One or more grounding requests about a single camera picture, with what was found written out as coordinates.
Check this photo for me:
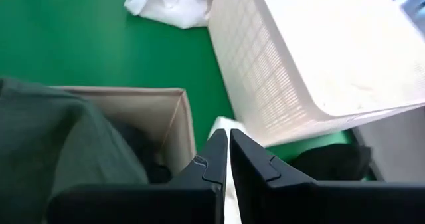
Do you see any grey fabric bin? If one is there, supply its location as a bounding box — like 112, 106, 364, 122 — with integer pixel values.
48, 85, 197, 187

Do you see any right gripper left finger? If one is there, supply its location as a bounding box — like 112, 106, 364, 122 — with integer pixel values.
47, 128, 229, 224

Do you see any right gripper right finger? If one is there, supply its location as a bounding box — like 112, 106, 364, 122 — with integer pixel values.
229, 128, 425, 224

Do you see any white shirt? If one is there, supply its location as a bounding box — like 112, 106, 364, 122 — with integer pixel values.
121, 0, 217, 30

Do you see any black garment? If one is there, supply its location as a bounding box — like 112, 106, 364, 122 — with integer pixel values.
288, 142, 373, 182
106, 116, 173, 185

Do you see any small white cloth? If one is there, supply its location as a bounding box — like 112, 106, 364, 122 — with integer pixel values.
208, 115, 248, 224

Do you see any dark green garment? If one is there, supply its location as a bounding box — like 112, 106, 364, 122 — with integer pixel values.
0, 76, 149, 224

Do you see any white perforated plastic basket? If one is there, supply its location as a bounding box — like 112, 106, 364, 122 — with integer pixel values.
207, 0, 425, 149

